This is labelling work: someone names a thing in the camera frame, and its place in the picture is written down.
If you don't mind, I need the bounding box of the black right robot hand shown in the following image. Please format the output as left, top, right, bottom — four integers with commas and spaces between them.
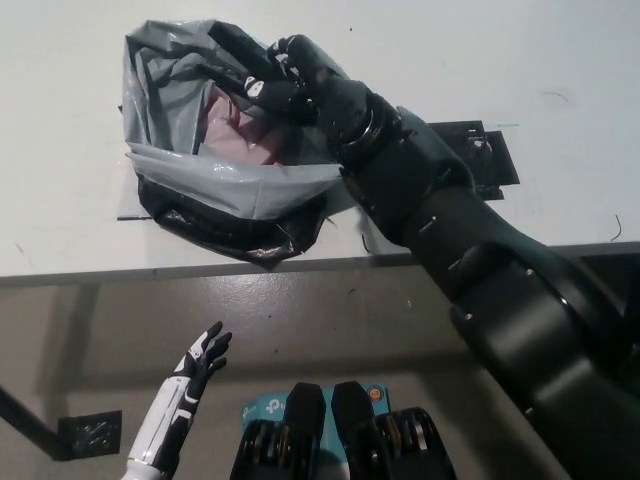
242, 32, 399, 165

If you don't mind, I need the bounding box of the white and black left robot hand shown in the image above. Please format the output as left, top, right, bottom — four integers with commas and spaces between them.
128, 321, 234, 469

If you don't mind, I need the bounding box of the grey and black plastic bag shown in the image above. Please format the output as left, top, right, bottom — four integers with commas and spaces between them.
119, 18, 362, 272

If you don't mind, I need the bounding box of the black table leg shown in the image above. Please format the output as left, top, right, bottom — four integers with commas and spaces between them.
0, 383, 69, 464

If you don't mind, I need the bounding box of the pink item inside bag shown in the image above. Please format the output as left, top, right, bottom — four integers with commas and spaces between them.
201, 93, 287, 165

